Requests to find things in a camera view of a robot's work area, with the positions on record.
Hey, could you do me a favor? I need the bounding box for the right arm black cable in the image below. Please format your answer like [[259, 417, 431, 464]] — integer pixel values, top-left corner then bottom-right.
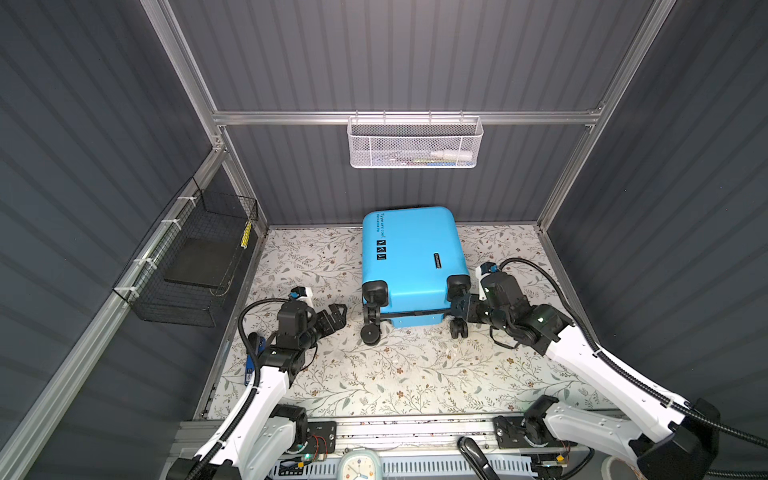
[[497, 257, 768, 450]]

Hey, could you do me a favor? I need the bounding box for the black handle tool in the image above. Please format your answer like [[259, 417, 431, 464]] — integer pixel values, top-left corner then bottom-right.
[[457, 436, 500, 480]]

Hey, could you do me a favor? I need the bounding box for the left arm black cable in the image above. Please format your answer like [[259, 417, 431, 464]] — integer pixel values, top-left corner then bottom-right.
[[182, 297, 295, 480]]

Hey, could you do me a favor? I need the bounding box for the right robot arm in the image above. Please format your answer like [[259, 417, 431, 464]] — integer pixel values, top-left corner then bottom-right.
[[447, 269, 719, 479]]

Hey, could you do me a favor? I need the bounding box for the yellow marker in basket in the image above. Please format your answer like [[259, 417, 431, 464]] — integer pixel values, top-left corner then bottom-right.
[[240, 220, 252, 249]]

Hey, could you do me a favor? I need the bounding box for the white wire mesh basket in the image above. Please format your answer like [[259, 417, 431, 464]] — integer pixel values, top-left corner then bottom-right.
[[346, 115, 484, 170]]

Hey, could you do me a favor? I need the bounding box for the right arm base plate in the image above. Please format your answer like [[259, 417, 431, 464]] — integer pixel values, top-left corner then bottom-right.
[[492, 414, 576, 449]]

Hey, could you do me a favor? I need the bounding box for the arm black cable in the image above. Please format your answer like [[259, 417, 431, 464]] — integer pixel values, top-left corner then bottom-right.
[[497, 257, 768, 450], [182, 297, 295, 480]]

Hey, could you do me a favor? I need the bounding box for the small white clock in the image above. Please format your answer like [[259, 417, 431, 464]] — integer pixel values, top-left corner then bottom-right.
[[336, 449, 384, 480]]

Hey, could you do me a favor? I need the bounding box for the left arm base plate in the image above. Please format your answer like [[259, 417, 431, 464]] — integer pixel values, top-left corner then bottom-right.
[[285, 420, 338, 456]]

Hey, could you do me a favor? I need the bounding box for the blue hardshell suitcase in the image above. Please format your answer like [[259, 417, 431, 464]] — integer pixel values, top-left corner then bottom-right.
[[360, 206, 471, 346]]

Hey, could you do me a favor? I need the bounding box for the white tape roll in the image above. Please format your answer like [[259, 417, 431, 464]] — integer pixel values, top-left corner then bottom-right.
[[600, 456, 638, 480]]

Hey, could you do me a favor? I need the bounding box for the blue flat object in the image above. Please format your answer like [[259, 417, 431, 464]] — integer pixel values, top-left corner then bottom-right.
[[244, 333, 266, 385]]

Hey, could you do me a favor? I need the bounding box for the white bottle in basket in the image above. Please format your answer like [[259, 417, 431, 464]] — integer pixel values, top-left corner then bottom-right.
[[430, 150, 474, 164]]

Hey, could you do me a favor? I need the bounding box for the black wire wall basket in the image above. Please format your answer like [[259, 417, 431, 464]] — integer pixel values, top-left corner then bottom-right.
[[113, 182, 259, 328]]

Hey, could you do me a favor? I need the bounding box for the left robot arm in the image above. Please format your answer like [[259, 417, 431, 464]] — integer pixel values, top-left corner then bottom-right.
[[166, 297, 347, 479]]

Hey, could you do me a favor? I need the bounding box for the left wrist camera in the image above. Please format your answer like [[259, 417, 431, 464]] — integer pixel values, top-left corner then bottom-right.
[[289, 286, 314, 306]]

